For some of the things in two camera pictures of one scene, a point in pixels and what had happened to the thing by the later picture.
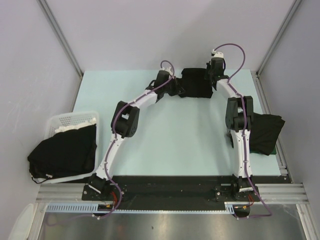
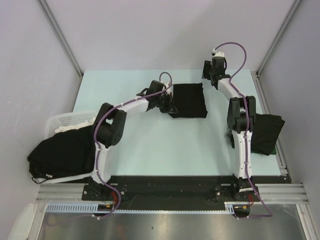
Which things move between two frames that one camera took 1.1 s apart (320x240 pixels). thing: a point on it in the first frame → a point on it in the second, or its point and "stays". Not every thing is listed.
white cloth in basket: x=76 y=126 stays
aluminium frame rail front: x=72 y=193 stays
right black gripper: x=209 y=66 stays
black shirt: x=66 y=152 stays
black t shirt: x=192 y=84 → x=189 y=101
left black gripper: x=178 y=89 → x=170 y=108
